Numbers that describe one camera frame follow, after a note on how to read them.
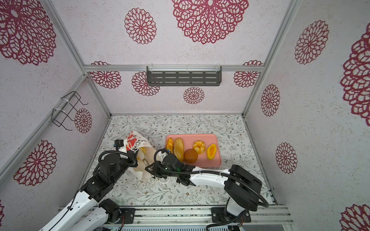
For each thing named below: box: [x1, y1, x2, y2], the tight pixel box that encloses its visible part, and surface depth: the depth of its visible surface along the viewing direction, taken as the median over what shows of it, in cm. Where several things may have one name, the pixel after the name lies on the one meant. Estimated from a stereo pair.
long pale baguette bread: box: [173, 137, 185, 163], surface depth 99 cm
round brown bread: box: [184, 148, 199, 164], surface depth 93 cm
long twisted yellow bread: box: [166, 137, 174, 154], surface depth 101 cm
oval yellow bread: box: [206, 143, 217, 161], surface depth 96 cm
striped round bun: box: [192, 140, 206, 155], surface depth 99 cm
